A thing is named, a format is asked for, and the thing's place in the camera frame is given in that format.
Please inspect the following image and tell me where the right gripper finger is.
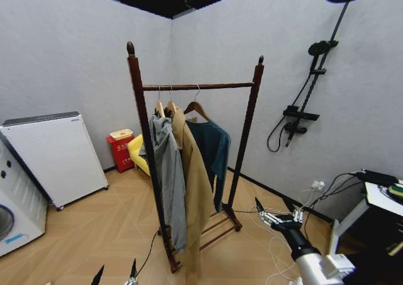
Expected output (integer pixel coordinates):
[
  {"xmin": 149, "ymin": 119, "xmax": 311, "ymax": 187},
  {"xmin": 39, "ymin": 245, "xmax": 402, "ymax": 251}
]
[
  {"xmin": 254, "ymin": 197, "xmax": 281, "ymax": 226},
  {"xmin": 291, "ymin": 203, "xmax": 305, "ymax": 225}
]

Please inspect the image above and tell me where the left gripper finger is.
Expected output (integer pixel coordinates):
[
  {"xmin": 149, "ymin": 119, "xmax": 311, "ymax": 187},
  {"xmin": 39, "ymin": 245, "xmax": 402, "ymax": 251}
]
[
  {"xmin": 91, "ymin": 264, "xmax": 106, "ymax": 285},
  {"xmin": 123, "ymin": 258, "xmax": 140, "ymax": 285}
]

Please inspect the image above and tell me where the grey hooded garment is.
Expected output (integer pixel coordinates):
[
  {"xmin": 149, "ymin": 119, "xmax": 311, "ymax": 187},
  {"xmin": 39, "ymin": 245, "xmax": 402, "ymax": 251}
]
[{"xmin": 147, "ymin": 111, "xmax": 188, "ymax": 255}]

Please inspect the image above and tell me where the wooden hanger under teal shirt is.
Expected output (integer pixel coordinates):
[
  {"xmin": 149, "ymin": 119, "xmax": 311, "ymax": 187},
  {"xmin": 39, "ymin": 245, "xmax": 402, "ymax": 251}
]
[{"xmin": 183, "ymin": 84, "xmax": 212, "ymax": 123}]

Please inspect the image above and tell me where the wooden hanger under tan coat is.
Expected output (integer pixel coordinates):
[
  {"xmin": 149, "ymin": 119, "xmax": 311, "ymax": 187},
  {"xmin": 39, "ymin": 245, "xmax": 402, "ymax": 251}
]
[{"xmin": 166, "ymin": 84, "xmax": 179, "ymax": 118}]

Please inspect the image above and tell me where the wooden hanger under grey hoodie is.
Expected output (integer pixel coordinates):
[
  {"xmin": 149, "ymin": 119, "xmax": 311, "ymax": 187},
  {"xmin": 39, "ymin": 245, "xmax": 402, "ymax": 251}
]
[{"xmin": 154, "ymin": 84, "xmax": 166, "ymax": 119}]

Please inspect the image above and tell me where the white-topped black counter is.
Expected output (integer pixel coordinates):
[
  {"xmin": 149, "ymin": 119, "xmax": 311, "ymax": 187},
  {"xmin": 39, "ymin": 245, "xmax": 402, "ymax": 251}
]
[{"xmin": 328, "ymin": 177, "xmax": 403, "ymax": 285}]

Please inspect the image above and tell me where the tan long coat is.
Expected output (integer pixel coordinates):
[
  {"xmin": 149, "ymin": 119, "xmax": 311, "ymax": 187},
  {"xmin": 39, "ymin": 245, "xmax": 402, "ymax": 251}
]
[{"xmin": 171, "ymin": 108, "xmax": 215, "ymax": 282}]

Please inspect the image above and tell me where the black power adapter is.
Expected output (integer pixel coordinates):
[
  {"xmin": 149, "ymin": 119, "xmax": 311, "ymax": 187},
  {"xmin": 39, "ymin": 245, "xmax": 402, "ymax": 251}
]
[{"xmin": 355, "ymin": 169, "xmax": 399, "ymax": 186}]

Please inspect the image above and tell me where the teal long-sleeve shirt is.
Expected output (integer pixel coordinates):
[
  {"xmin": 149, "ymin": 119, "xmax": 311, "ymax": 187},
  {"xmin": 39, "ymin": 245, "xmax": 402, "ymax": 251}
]
[{"xmin": 185, "ymin": 119, "xmax": 232, "ymax": 213}]

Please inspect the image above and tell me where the black shower mixer valve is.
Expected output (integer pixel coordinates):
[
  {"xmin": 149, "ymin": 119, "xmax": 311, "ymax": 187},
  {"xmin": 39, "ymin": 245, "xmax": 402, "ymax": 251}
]
[{"xmin": 282, "ymin": 104, "xmax": 321, "ymax": 148}]

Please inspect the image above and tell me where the yellow green sponge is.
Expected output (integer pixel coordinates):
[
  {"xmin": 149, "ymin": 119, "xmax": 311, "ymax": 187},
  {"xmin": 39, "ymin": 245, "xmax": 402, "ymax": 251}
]
[{"xmin": 387, "ymin": 184, "xmax": 403, "ymax": 200}]

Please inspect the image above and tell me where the white washing machine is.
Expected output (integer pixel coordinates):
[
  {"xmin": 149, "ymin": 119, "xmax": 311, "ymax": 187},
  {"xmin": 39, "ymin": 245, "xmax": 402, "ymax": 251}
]
[{"xmin": 0, "ymin": 133, "xmax": 49, "ymax": 258}]

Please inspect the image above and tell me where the red fire equipment box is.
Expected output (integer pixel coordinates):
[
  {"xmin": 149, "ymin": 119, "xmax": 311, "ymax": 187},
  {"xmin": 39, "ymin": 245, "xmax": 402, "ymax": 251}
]
[{"xmin": 105, "ymin": 134, "xmax": 137, "ymax": 174}]

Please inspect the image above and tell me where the yellow chair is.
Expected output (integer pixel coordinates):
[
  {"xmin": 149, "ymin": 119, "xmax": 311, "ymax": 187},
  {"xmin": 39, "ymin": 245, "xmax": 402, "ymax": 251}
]
[{"xmin": 127, "ymin": 133, "xmax": 152, "ymax": 177}]

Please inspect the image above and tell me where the white wheeled appliance cabinet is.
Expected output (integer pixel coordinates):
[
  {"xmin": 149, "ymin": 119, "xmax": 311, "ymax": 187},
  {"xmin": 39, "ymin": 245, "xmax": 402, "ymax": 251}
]
[{"xmin": 0, "ymin": 111, "xmax": 110, "ymax": 211}]

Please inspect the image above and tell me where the beige plastic basket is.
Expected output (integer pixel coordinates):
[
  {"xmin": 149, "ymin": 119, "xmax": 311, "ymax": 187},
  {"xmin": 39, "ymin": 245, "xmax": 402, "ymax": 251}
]
[{"xmin": 108, "ymin": 128, "xmax": 133, "ymax": 141}]

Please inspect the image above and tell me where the black hand shower head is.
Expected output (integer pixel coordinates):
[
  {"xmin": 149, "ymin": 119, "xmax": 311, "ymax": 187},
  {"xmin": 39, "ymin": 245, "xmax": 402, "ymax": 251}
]
[{"xmin": 308, "ymin": 40, "xmax": 339, "ymax": 58}]

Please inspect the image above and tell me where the dark wooden clothes rack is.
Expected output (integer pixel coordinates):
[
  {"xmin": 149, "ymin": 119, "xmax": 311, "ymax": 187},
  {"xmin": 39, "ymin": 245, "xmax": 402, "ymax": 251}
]
[{"xmin": 125, "ymin": 41, "xmax": 265, "ymax": 274}]

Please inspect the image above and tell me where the black shower riser pipe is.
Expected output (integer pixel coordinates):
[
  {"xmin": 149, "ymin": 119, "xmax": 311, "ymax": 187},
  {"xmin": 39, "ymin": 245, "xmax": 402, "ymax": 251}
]
[{"xmin": 302, "ymin": 0, "xmax": 351, "ymax": 109}]

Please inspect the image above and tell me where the black floor cable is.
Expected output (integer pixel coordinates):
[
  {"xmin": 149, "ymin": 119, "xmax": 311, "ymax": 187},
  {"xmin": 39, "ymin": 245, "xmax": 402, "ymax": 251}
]
[{"xmin": 134, "ymin": 229, "xmax": 162, "ymax": 277}]

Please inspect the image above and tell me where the white floor cable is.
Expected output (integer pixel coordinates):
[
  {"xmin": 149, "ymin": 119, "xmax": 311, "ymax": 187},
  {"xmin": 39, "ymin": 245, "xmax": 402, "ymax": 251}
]
[{"xmin": 247, "ymin": 187, "xmax": 317, "ymax": 285}]

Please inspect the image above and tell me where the black adapter cable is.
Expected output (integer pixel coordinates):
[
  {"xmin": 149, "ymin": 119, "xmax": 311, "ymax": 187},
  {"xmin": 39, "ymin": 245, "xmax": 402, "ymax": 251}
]
[{"xmin": 307, "ymin": 171, "xmax": 366, "ymax": 211}]

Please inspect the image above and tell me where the black shower hose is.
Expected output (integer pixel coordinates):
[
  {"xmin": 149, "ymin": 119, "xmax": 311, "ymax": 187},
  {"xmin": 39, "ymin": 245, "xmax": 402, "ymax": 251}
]
[{"xmin": 266, "ymin": 72, "xmax": 313, "ymax": 154}]

